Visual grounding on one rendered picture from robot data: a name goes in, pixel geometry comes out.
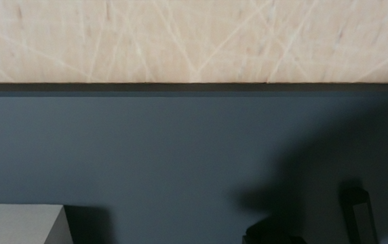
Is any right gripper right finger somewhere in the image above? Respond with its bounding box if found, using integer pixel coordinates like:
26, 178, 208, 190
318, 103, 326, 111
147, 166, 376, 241
289, 236, 307, 244

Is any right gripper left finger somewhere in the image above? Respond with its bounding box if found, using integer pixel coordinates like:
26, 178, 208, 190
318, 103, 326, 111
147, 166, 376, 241
242, 236, 261, 244

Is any black l-shaped hex key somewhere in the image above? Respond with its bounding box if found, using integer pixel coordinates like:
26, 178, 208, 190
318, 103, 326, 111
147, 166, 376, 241
341, 186, 379, 244

